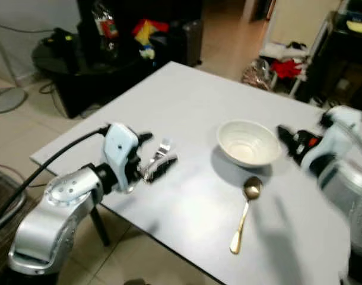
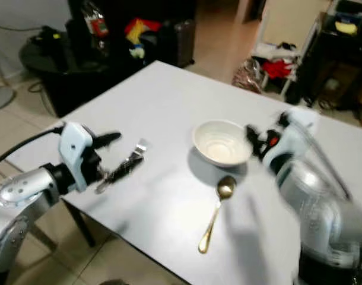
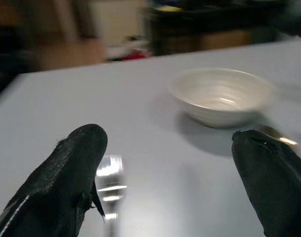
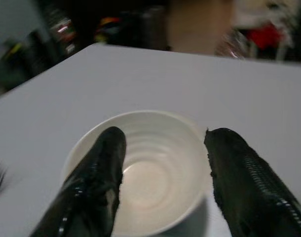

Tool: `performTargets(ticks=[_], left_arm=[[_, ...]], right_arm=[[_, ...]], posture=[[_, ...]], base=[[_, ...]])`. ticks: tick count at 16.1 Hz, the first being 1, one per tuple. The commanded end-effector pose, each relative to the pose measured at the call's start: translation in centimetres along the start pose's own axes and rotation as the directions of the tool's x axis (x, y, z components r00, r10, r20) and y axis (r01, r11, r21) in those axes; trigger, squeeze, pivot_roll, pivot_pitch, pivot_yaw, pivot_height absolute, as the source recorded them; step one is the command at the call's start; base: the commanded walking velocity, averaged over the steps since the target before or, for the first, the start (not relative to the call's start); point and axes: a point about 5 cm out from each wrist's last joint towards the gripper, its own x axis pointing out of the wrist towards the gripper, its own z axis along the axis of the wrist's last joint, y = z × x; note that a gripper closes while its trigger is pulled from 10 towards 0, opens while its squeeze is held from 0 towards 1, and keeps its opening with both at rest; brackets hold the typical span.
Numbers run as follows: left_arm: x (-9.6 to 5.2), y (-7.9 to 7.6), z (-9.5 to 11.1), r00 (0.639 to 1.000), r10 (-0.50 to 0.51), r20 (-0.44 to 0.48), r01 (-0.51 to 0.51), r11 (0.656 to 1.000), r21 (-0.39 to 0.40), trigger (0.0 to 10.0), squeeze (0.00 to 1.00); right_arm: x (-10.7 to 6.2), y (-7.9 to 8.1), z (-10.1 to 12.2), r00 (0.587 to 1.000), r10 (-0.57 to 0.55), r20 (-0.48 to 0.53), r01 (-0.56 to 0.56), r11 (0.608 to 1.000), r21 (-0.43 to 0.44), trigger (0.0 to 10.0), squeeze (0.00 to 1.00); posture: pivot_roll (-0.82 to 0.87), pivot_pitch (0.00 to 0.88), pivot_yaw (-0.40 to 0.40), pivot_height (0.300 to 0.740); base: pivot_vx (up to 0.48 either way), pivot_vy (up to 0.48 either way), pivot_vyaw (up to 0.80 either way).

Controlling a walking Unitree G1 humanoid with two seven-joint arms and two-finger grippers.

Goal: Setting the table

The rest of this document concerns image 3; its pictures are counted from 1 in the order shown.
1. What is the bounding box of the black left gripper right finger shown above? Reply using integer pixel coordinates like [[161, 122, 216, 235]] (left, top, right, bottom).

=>
[[232, 129, 301, 237]]

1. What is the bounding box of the silver metal spoon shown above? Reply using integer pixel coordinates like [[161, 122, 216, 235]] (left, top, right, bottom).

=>
[[256, 124, 299, 147]]

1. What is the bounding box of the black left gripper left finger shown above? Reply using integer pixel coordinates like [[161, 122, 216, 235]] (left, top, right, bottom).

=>
[[0, 123, 109, 237]]

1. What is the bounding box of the white ribbed ceramic bowl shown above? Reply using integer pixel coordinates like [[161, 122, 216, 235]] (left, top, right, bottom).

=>
[[168, 68, 275, 128]]

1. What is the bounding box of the dark wooden furniture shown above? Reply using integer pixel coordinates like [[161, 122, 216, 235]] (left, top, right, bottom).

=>
[[148, 0, 301, 56]]

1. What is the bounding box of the silver metal fork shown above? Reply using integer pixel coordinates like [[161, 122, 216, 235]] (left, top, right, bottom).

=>
[[94, 154, 128, 237]]

